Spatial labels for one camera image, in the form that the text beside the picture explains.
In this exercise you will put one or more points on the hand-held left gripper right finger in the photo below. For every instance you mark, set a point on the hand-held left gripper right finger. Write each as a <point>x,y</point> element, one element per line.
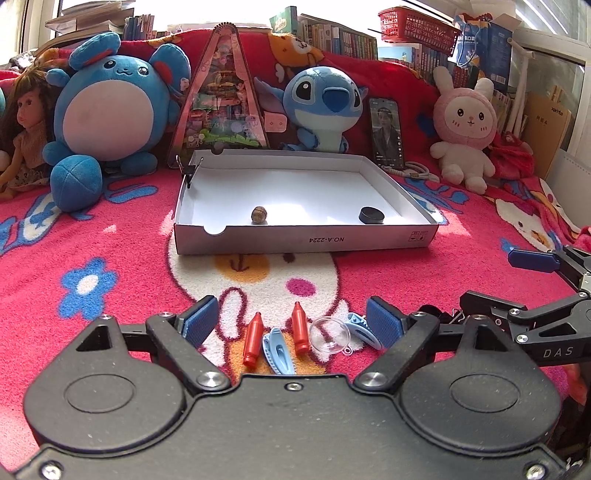
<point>383,319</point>

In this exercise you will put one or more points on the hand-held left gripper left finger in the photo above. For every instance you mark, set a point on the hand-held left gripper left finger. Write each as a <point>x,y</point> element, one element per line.
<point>201,319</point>

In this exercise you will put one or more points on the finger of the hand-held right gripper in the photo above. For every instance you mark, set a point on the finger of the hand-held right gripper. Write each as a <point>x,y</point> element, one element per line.
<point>489,304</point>
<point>533,261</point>

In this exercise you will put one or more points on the light blue hair clip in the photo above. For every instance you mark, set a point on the light blue hair clip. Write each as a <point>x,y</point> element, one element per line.
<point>364,331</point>
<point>277,353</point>

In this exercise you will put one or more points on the clear plastic dome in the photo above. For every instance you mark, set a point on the clear plastic dome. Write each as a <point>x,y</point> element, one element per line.
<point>330,338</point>

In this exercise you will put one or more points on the red plastic crayon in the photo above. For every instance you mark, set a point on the red plastic crayon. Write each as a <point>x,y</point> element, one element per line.
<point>253,341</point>
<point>300,330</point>

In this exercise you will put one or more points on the white cardboard box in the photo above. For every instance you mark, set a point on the white cardboard box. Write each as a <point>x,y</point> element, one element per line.
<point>286,184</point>

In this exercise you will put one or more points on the black round lid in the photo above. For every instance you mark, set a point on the black round lid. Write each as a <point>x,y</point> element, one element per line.
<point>371,215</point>

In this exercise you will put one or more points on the red crumpled cloth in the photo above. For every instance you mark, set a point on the red crumpled cloth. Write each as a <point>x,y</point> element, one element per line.
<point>512,154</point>

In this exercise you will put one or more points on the brown walnut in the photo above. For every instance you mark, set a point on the brown walnut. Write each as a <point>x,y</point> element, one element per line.
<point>258,215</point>

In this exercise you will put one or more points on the pink rabbit plush toy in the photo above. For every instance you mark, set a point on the pink rabbit plush toy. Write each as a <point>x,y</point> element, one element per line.
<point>466,134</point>

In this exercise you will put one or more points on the black binder clip on box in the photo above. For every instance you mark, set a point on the black binder clip on box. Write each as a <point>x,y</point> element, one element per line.
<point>191,171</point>

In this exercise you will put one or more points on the black smartphone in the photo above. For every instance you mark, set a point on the black smartphone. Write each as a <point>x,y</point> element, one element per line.
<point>387,134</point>

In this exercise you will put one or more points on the pink square tag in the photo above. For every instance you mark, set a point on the pink square tag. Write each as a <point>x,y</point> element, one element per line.
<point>275,122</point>

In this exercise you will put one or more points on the triangular toy display box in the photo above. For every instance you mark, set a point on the triangular toy display box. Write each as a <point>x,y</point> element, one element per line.
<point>221,106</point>

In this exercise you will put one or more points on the blue paper bag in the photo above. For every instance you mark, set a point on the blue paper bag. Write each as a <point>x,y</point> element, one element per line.
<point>485,50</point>

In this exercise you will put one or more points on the round blue plush toy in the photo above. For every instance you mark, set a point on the round blue plush toy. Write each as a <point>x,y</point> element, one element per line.
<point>111,120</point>

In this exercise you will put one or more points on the blue alien plush toy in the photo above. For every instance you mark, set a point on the blue alien plush toy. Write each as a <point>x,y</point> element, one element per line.
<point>323,101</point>

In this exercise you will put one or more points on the red plastic basket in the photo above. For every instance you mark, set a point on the red plastic basket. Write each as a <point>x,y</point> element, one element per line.
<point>420,25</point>

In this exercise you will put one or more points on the brown haired doll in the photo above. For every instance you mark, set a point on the brown haired doll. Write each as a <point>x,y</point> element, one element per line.
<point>27,115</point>

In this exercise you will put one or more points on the small row of blue books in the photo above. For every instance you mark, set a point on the small row of blue books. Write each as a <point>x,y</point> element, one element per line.
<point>138,26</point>

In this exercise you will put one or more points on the stack of papers and books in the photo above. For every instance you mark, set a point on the stack of papers and books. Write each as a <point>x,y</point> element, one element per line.
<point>87,18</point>

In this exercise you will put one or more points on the white pipe frame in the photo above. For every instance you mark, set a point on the white pipe frame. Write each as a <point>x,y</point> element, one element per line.
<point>521,78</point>

